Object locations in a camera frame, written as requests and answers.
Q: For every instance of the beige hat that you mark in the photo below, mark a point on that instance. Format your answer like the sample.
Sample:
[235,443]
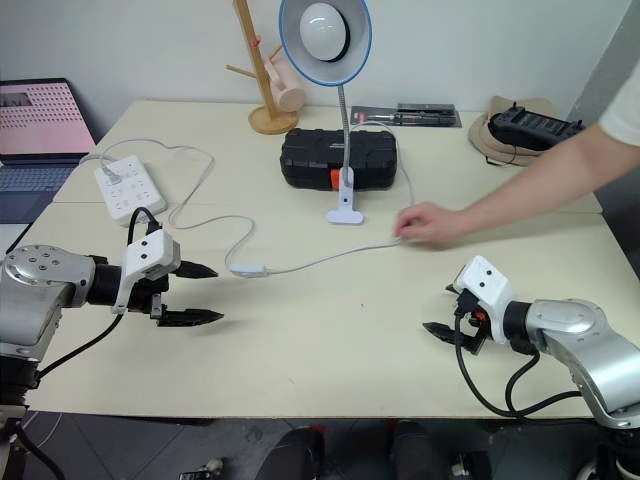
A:
[487,145]

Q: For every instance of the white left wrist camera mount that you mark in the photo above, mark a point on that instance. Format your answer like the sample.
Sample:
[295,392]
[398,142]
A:
[146,252]

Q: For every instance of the white wheel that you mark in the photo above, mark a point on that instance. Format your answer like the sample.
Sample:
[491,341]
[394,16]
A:
[592,471]

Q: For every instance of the dark rounded shape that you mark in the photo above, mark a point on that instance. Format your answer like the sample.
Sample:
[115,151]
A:
[295,452]

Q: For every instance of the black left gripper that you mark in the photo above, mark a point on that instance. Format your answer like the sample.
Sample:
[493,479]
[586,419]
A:
[144,294]

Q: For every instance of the large black screwdriver package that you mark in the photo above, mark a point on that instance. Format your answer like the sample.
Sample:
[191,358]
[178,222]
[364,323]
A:
[400,119]

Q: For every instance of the black plastic tool case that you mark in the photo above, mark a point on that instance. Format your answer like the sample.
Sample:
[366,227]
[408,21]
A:
[310,160]

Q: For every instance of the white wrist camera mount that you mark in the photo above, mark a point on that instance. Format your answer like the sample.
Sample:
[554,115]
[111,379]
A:
[487,287]
[146,252]

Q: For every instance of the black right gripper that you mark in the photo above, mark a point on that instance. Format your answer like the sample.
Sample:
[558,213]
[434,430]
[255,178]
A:
[474,335]

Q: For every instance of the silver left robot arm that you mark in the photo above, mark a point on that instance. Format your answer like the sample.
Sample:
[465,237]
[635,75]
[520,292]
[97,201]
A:
[40,292]

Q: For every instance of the white blue-rimmed clip desk lamp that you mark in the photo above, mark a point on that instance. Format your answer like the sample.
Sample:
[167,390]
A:
[325,40]

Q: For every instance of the white power strip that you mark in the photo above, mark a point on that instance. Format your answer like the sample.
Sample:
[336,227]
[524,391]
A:
[131,192]

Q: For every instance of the pink mug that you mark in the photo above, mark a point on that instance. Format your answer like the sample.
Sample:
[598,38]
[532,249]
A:
[287,90]

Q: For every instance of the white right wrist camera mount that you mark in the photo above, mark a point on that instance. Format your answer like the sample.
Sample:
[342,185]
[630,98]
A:
[487,287]

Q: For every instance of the white shirt sleeve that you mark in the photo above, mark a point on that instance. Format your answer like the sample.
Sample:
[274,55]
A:
[625,112]

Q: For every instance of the wooden mug tree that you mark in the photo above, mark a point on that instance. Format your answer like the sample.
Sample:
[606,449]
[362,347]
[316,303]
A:
[260,65]

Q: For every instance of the black handheld device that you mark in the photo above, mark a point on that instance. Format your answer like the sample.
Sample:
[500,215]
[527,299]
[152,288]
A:
[530,130]

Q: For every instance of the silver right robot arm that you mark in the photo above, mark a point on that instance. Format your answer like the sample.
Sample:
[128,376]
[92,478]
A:
[585,340]

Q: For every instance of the person's bare hand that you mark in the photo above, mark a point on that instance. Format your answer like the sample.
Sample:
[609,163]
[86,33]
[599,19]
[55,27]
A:
[427,225]

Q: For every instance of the dark laptop with pink screen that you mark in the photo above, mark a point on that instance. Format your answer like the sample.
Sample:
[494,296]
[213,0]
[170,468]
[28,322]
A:
[35,140]

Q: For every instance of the person's bare forearm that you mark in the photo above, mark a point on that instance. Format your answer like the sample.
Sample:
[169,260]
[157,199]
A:
[540,185]

